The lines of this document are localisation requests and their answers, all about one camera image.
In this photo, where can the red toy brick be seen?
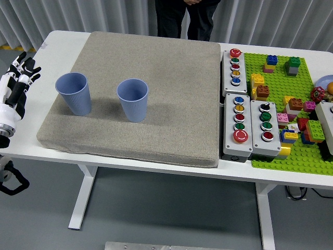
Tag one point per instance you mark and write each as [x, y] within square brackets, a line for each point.
[302, 123]

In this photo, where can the pink toy brick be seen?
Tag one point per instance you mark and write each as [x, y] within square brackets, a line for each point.
[282, 118]

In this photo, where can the grey-brown fabric mat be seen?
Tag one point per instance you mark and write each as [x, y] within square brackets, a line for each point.
[161, 91]

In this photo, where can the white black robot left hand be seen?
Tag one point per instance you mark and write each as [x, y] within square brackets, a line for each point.
[10, 112]

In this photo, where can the white table leg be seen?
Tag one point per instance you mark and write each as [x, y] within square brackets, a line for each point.
[83, 198]
[265, 216]

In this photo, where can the blue yellow pink brick stack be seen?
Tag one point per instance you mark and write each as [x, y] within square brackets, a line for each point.
[270, 63]

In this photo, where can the light blue plate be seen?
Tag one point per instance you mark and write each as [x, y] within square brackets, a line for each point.
[322, 81]

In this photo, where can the white box with black base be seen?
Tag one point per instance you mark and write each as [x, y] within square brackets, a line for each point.
[326, 117]

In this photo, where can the yellow cylinder brick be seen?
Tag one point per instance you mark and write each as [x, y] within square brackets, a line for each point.
[284, 152]

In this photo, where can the green orange brick stack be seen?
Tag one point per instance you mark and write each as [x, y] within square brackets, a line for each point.
[314, 130]

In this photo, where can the green grey brick stack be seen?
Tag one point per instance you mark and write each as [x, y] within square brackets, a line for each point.
[292, 66]

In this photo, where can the orange fruit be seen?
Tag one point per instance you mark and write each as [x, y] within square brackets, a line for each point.
[330, 88]

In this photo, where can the four-button box with black switch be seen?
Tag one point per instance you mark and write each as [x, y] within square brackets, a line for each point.
[256, 130]

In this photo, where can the brown toy brick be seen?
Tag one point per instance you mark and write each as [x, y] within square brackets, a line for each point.
[262, 92]

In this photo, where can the magenta toy brick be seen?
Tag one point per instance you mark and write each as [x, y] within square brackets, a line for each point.
[309, 106]

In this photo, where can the brown yellow white brick stack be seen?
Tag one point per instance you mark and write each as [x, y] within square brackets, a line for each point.
[295, 104]

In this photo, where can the red valve wheel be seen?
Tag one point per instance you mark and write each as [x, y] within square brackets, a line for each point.
[318, 94]

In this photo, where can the blue ribbed plastic cup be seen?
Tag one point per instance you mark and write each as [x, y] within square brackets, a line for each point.
[134, 109]
[76, 101]

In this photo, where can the green studded baseplate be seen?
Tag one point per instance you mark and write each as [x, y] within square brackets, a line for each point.
[281, 86]

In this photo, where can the person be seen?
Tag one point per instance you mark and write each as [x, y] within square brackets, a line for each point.
[171, 20]

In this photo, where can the small table sticker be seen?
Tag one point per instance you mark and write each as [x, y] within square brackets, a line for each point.
[44, 46]

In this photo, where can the white pleated curtain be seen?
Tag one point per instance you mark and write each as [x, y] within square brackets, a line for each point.
[78, 15]

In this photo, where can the five-button box without rim screws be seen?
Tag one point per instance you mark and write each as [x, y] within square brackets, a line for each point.
[242, 86]

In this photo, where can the five-button box with rim screws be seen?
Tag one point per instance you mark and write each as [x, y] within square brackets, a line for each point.
[229, 130]

